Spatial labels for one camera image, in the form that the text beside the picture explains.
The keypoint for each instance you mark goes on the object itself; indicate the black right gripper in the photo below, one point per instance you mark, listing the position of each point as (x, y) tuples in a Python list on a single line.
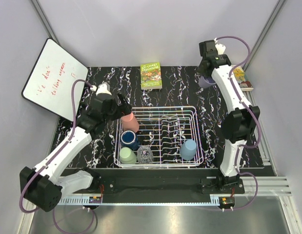
[(201, 71)]

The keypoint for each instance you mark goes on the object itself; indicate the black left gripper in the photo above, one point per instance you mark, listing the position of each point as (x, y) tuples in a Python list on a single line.
[(120, 112)]

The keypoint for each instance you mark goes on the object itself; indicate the pink plastic cup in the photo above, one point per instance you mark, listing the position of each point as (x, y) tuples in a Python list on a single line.
[(129, 122)]

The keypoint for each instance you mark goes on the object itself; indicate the lilac plastic cup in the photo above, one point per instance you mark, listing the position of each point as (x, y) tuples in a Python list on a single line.
[(206, 82)]

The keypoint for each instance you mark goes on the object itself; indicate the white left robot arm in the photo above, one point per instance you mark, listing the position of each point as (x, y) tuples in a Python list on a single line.
[(44, 185)]

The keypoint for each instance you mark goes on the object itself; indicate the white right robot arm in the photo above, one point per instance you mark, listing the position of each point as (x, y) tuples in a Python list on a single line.
[(242, 119)]

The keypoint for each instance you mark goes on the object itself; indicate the dark blue ceramic mug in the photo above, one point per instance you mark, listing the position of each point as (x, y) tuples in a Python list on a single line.
[(129, 139)]

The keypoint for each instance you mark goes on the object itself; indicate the yellow paperback book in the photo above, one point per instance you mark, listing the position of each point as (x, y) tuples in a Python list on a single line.
[(242, 79)]

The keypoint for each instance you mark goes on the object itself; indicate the green paperback book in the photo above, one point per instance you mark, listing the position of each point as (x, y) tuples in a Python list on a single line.
[(151, 76)]

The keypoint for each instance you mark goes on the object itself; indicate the light green plastic cup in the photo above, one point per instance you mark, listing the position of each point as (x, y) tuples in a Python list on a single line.
[(127, 156)]

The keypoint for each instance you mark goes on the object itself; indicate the clear glass cup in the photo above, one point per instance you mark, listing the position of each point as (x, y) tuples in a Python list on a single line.
[(144, 155)]

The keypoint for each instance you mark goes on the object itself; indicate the light blue plastic cup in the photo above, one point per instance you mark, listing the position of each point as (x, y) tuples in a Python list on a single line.
[(188, 150)]

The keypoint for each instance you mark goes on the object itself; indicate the white whiteboard with red writing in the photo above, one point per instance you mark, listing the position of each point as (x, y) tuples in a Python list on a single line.
[(50, 81)]

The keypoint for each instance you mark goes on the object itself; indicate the left orange connector board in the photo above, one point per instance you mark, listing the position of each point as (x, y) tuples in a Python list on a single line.
[(95, 199)]

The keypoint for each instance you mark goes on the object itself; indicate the orange connector board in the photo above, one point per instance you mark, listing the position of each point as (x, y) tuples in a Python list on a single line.
[(95, 199), (228, 200)]

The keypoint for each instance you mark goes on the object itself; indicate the right orange connector board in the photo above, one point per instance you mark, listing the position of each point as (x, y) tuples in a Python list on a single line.
[(228, 200)]

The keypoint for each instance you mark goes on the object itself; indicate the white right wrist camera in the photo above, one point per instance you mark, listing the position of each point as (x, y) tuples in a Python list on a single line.
[(219, 47)]

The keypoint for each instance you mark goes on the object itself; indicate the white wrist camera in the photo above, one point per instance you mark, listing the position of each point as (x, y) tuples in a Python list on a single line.
[(219, 47), (102, 92)]

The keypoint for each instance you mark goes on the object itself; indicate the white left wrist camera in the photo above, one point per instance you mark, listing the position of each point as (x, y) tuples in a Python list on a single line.
[(102, 92)]

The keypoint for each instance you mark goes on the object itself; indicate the white wire dish rack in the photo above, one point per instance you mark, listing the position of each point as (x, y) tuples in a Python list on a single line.
[(164, 130)]

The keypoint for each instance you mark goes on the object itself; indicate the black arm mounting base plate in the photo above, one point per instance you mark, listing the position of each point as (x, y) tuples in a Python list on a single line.
[(165, 185)]

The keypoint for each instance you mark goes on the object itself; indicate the slotted cable duct rail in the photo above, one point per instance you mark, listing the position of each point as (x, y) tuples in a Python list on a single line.
[(77, 200)]

